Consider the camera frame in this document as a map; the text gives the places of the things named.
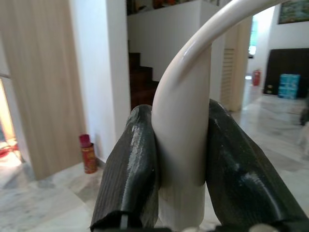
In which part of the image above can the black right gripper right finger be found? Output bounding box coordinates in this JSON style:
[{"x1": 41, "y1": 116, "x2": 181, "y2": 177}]
[{"x1": 205, "y1": 98, "x2": 306, "y2": 227}]

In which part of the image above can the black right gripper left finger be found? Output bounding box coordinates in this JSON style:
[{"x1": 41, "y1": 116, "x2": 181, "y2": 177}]
[{"x1": 90, "y1": 104, "x2": 160, "y2": 230}]

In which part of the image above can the beige long-handled dustpan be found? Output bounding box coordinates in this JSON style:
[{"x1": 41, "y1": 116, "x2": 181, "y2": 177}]
[{"x1": 152, "y1": 0, "x2": 294, "y2": 230}]

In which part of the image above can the red floor mat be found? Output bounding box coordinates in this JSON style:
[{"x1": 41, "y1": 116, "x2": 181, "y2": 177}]
[{"x1": 0, "y1": 142, "x2": 19, "y2": 159}]

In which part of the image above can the red spray can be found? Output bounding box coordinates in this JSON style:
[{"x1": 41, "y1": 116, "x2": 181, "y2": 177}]
[{"x1": 79, "y1": 134, "x2": 98, "y2": 174}]

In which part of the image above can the dark wooden staircase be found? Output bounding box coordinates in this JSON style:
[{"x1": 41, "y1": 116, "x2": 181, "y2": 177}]
[{"x1": 127, "y1": 52, "x2": 160, "y2": 111}]

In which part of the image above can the louvered wooden door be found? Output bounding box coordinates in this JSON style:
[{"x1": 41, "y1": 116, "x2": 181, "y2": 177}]
[{"x1": 220, "y1": 47, "x2": 242, "y2": 112}]

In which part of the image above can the red fire extinguisher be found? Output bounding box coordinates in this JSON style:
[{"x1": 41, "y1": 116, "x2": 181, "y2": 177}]
[{"x1": 252, "y1": 69, "x2": 262, "y2": 87}]

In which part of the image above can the blue cardboard box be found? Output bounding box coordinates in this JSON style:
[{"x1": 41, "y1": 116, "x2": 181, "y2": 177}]
[{"x1": 279, "y1": 73, "x2": 301, "y2": 100}]

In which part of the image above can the light wooden door panel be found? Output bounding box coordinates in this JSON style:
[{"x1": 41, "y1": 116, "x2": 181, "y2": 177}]
[{"x1": 0, "y1": 0, "x2": 87, "y2": 181}]

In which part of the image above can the black upright board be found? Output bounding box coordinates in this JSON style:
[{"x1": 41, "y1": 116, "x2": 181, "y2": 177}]
[{"x1": 263, "y1": 48, "x2": 309, "y2": 99}]

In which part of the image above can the framed wall painting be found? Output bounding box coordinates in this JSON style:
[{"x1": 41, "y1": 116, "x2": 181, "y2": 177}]
[{"x1": 278, "y1": 0, "x2": 309, "y2": 25}]

